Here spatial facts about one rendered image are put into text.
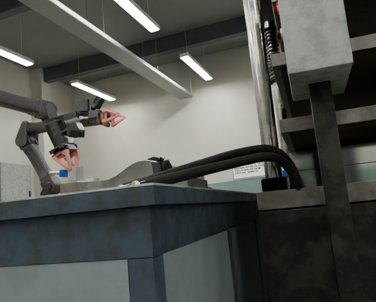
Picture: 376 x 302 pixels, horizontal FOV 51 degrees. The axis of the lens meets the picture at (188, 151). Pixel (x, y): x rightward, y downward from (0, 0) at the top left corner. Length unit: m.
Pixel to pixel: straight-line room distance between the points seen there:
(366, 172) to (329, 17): 0.87
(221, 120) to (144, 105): 2.01
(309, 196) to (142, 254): 0.74
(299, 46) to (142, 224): 0.63
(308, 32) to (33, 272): 0.86
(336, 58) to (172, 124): 8.34
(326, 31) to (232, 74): 8.03
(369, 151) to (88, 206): 1.34
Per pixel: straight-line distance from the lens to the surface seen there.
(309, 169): 1.80
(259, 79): 1.44
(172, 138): 9.25
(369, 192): 1.34
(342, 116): 1.46
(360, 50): 1.53
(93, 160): 10.26
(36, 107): 1.57
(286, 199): 1.33
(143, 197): 0.69
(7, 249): 0.87
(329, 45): 1.09
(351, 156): 1.81
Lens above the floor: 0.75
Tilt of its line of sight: 9 degrees up
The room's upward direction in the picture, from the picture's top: 5 degrees counter-clockwise
